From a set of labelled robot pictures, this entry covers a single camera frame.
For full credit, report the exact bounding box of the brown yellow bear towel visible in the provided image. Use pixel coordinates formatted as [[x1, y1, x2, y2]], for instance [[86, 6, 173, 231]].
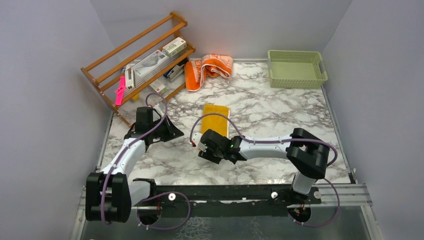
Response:
[[200, 103, 230, 137]]

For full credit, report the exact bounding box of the large flat white box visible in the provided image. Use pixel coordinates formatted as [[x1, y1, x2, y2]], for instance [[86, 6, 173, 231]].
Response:
[[132, 50, 169, 78]]

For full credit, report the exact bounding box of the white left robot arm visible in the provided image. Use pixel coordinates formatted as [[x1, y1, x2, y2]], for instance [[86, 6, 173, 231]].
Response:
[[85, 106, 184, 225]]

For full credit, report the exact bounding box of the wooden shelf rack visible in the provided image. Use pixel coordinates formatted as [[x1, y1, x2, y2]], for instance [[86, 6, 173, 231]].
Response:
[[80, 11, 196, 126]]

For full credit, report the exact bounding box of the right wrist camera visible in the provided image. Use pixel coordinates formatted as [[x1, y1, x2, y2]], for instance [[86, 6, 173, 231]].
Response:
[[191, 132, 208, 152]]

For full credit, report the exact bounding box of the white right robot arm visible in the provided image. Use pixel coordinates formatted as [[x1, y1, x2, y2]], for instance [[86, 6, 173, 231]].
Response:
[[190, 128, 333, 204]]

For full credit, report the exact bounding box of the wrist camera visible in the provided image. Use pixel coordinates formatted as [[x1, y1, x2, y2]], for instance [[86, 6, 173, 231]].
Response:
[[154, 102, 165, 118], [191, 132, 208, 152]]

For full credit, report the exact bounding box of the pink marker pen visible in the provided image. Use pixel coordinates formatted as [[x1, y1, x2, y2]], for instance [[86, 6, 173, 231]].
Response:
[[114, 75, 127, 106]]

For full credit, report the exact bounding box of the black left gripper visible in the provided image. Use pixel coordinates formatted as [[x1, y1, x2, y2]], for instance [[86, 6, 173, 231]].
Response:
[[149, 114, 184, 142]]

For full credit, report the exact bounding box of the small white box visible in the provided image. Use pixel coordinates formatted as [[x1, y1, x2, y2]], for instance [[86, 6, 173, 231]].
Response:
[[162, 37, 187, 57]]

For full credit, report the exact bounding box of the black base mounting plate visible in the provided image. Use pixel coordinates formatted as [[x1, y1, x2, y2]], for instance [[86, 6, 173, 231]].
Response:
[[125, 183, 322, 220]]

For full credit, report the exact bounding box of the blue white stapler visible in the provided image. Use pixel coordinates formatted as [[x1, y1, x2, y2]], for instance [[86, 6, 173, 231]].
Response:
[[163, 65, 184, 81]]

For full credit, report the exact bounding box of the green plastic basket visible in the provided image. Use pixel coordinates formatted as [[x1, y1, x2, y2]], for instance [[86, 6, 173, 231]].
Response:
[[267, 50, 328, 89]]

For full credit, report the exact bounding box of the white upright box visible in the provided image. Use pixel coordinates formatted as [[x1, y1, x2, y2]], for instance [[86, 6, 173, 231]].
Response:
[[124, 63, 135, 90]]

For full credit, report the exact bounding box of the orange white towel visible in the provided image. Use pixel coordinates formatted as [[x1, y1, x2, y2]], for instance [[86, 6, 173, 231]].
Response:
[[184, 54, 234, 92]]

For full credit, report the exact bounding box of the white box on lower shelf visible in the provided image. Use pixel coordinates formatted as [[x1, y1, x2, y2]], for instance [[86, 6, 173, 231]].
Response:
[[149, 79, 167, 95]]

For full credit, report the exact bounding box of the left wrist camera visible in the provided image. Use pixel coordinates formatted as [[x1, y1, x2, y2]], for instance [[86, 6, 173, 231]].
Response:
[[154, 102, 165, 118]]

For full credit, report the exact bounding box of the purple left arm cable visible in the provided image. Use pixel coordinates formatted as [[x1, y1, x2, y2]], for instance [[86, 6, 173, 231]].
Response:
[[100, 92, 192, 232]]

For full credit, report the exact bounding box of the aluminium rail frame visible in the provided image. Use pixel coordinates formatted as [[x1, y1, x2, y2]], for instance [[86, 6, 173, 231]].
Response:
[[71, 183, 382, 240]]

